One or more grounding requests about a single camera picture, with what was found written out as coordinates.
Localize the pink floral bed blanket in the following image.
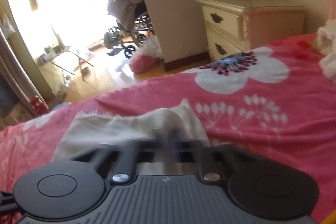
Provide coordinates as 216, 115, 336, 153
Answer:
1, 34, 335, 222

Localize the cardboard box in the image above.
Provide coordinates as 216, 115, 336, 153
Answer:
1, 102, 34, 130

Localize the beige curtain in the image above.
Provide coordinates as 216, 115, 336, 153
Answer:
0, 31, 46, 117

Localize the pink bag in plastic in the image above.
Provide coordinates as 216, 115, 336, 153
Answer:
129, 35, 163, 74

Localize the cream fluffy blanket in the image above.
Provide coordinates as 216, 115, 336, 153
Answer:
313, 19, 336, 84

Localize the white sweatshirt orange bear outline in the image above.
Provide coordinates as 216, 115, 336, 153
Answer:
51, 98, 210, 162

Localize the cream two-drawer nightstand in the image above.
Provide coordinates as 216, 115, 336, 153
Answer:
197, 0, 306, 60

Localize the wheelchair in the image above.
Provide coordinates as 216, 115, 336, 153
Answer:
104, 0, 155, 59

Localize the folding table by window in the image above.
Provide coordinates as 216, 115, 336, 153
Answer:
36, 46, 95, 80

